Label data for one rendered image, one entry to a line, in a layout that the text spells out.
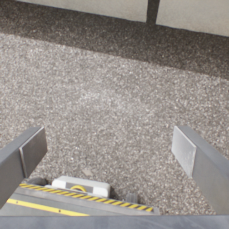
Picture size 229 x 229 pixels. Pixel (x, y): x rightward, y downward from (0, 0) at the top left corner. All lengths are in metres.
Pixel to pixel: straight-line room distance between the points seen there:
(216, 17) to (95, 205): 0.70
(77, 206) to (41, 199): 0.13
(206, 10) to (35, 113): 0.91
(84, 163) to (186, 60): 0.77
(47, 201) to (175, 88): 0.76
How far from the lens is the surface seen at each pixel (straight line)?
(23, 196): 0.72
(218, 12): 0.64
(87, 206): 0.64
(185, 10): 0.63
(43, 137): 0.17
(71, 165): 0.97
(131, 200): 0.81
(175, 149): 0.16
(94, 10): 0.73
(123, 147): 0.89
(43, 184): 1.00
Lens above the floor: 0.88
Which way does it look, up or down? 81 degrees down
